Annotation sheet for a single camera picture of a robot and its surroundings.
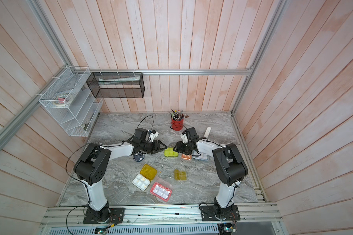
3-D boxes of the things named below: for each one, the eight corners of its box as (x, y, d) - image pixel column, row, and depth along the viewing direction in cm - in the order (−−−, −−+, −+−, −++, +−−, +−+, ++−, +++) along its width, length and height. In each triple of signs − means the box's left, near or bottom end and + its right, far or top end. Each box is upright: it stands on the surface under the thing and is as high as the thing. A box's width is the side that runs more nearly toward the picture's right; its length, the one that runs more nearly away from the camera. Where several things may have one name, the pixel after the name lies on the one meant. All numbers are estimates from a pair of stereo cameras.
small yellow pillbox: (174, 179, 87) (174, 178, 85) (174, 170, 91) (174, 169, 89) (186, 179, 87) (186, 178, 86) (186, 170, 91) (186, 169, 89)
